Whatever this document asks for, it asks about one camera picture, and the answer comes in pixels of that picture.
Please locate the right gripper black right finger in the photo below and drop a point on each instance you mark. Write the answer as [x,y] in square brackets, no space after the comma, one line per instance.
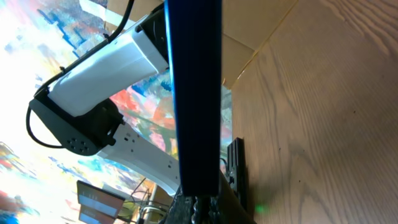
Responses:
[228,208]

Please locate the blue Galaxy smartphone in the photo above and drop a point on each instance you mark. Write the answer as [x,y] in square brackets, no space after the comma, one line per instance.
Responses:
[194,45]

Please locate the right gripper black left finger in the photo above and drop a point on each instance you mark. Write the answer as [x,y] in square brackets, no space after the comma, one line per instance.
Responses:
[181,210]

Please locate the background monitor screen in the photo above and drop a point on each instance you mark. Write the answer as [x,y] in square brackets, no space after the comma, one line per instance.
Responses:
[97,206]

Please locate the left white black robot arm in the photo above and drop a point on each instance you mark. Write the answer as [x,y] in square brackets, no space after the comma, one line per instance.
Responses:
[76,105]

